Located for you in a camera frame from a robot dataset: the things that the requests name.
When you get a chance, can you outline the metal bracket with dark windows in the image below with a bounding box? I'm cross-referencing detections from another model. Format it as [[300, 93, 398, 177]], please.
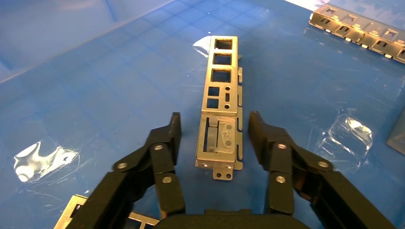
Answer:
[[53, 194, 160, 229]]

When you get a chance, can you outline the clear plastic bag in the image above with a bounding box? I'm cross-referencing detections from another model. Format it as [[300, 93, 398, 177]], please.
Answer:
[[14, 141, 80, 183]]

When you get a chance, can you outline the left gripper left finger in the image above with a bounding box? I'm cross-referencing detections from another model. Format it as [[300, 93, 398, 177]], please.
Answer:
[[66, 112, 186, 229]]

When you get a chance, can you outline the tabbed grey metal bracket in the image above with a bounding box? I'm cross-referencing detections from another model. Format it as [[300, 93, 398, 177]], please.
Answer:
[[309, 3, 405, 65]]

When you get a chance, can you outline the metal bracket with square windows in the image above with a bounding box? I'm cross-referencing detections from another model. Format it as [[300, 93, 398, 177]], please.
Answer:
[[195, 35, 244, 181]]

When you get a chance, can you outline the crumpled clear plastic film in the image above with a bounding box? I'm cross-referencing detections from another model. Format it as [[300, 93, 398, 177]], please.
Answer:
[[316, 114, 374, 165]]

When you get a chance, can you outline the dark grey metal part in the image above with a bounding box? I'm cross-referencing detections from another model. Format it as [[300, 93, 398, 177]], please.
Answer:
[[386, 107, 405, 156]]

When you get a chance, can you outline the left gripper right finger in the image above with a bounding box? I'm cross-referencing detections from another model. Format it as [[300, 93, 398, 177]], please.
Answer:
[[247, 110, 396, 229]]

